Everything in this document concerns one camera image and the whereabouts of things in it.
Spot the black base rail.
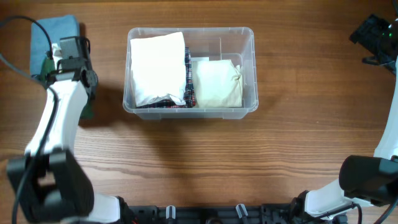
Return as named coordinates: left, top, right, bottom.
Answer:
left=118, top=202, right=348, bottom=224

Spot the white cloth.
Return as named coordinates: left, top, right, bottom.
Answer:
left=130, top=32, right=187, bottom=107

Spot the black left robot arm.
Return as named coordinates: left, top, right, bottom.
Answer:
left=6, top=36, right=123, bottom=223

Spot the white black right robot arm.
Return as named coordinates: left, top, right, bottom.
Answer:
left=287, top=14, right=397, bottom=223

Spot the dark green cloth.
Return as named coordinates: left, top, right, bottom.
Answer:
left=37, top=57, right=98, bottom=119

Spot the cream cloth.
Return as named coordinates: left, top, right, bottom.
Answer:
left=192, top=60, right=243, bottom=108

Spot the clear plastic storage bin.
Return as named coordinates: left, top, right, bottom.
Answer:
left=123, top=27, right=259, bottom=120

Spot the plaid cloth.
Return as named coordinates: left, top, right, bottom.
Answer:
left=139, top=47, right=196, bottom=109

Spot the blue cloth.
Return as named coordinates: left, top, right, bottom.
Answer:
left=29, top=15, right=80, bottom=75

